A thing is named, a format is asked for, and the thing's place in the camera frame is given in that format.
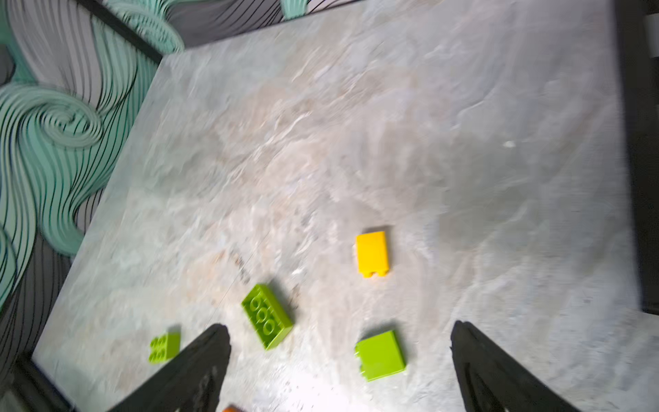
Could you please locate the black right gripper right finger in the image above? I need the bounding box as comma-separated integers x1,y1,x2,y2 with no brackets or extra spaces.
451,321,576,411

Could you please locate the black frame post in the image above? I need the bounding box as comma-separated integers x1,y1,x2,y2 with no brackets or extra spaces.
76,0,163,65
613,1,658,315

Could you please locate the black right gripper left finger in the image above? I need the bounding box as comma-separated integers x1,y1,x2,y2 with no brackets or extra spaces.
112,324,231,411

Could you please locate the green square lego brick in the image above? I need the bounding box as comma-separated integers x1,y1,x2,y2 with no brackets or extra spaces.
355,331,406,382

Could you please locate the long green lego brick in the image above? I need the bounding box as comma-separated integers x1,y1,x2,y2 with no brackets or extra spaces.
241,283,293,351

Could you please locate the yellow lego brick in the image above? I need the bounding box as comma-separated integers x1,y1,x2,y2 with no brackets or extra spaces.
355,231,390,278

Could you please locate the black frame post left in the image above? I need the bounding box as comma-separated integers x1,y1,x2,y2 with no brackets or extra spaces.
76,0,163,65

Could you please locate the small green studded lego brick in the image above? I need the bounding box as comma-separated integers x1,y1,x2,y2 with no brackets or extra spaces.
149,332,181,364

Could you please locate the black frame post right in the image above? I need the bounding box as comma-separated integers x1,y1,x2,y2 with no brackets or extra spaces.
613,1,658,315

